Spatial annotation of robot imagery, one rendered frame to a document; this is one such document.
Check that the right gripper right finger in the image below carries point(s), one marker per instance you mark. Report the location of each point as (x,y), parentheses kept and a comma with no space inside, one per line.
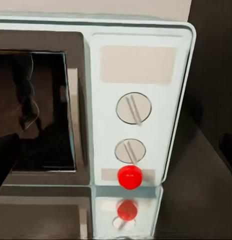
(226,147)

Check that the fridge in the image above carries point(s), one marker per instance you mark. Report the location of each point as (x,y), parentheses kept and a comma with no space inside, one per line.
(208,91)

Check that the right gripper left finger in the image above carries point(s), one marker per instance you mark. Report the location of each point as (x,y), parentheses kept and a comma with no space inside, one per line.
(10,150)

